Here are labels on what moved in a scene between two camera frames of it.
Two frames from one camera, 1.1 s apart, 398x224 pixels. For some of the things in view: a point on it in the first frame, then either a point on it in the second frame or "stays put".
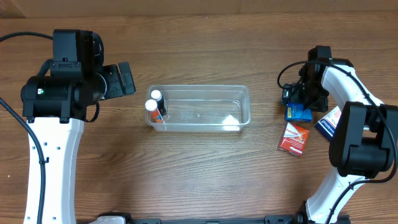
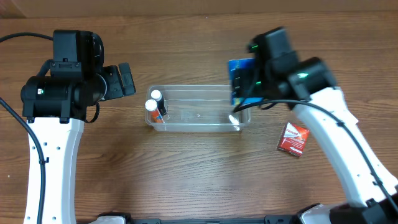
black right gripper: [306, 101] → [240, 82]
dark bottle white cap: [157, 95] stays put
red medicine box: [292, 140] stays put
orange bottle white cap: [155, 116] stays put
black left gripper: [126, 78] stays put
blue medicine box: [296, 112] → [243, 81]
